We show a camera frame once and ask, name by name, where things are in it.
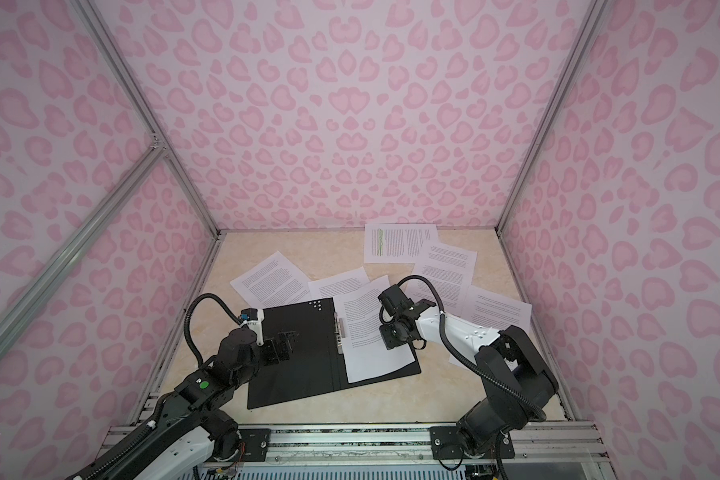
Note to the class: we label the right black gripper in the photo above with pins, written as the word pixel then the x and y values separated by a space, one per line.
pixel 388 341

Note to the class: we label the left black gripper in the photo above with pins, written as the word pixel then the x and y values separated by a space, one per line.
pixel 287 348

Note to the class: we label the blue black file folder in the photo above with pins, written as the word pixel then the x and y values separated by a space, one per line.
pixel 315 366

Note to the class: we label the printed paper sheet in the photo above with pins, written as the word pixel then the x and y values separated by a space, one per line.
pixel 365 354

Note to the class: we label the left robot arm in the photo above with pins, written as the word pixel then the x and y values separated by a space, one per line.
pixel 195 405

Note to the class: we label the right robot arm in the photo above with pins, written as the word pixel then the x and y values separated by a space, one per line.
pixel 517 381

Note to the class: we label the green highlighted paper sheet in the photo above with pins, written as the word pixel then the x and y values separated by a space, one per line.
pixel 396 243

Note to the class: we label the left diagonal aluminium strut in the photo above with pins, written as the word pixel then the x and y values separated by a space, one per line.
pixel 17 317

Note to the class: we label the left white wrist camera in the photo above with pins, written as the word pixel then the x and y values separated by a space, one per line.
pixel 252 319

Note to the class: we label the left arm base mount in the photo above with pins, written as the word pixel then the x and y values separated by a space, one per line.
pixel 246 444

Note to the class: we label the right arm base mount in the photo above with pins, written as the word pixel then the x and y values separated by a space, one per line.
pixel 450 442

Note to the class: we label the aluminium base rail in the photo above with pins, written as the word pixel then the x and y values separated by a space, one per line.
pixel 551 450

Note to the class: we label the left corner aluminium post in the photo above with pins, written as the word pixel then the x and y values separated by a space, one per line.
pixel 105 42

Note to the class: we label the corner aluminium post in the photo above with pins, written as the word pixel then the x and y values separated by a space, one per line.
pixel 596 14
pixel 105 42

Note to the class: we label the right corner aluminium post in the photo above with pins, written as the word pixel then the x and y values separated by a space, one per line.
pixel 596 14

